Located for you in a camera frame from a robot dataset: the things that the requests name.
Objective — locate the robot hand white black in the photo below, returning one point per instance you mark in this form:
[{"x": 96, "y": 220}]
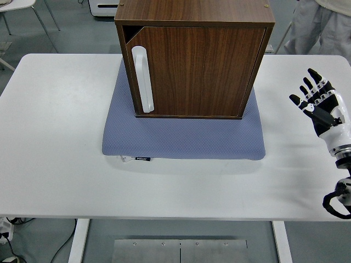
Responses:
[{"x": 334, "y": 128}]

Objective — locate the brown wooden cabinet door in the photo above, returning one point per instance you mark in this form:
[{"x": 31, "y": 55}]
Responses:
[{"x": 208, "y": 71}]

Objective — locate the brown wooden cabinet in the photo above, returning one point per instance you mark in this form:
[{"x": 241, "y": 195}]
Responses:
[{"x": 192, "y": 11}]

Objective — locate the person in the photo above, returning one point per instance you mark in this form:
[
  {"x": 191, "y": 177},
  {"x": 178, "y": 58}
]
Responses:
[{"x": 315, "y": 27}]

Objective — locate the white table leg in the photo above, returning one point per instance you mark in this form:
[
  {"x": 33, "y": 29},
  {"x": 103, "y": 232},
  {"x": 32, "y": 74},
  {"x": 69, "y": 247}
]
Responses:
[
  {"x": 78, "y": 241},
  {"x": 283, "y": 243}
]

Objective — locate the blue textured mat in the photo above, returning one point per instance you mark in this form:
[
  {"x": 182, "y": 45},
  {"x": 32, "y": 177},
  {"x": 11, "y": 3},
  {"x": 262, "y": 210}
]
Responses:
[{"x": 181, "y": 139}]

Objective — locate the black mat label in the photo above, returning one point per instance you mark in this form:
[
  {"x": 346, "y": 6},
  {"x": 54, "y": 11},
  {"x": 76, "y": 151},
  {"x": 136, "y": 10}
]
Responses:
[{"x": 143, "y": 158}]

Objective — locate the white mat tag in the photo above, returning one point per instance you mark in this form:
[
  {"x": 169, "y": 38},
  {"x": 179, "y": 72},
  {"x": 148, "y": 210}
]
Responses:
[{"x": 126, "y": 159}]

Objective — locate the grey metal plate with screws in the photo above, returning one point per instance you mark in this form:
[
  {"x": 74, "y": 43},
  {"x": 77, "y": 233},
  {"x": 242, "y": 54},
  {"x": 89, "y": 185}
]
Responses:
[{"x": 153, "y": 252}]

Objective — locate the white appliance with dark slot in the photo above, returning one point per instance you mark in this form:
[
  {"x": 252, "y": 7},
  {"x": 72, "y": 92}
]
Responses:
[{"x": 107, "y": 11}]

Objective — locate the grey floor plate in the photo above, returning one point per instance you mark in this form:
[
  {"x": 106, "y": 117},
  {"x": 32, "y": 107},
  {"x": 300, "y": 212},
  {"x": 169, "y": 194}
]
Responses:
[{"x": 5, "y": 45}]

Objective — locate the white chair with metal legs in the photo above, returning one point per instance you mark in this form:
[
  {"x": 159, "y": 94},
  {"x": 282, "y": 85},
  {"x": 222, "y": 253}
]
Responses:
[{"x": 16, "y": 4}]

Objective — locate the white power strip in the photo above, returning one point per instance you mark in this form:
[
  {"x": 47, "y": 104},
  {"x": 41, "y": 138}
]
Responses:
[{"x": 5, "y": 227}]

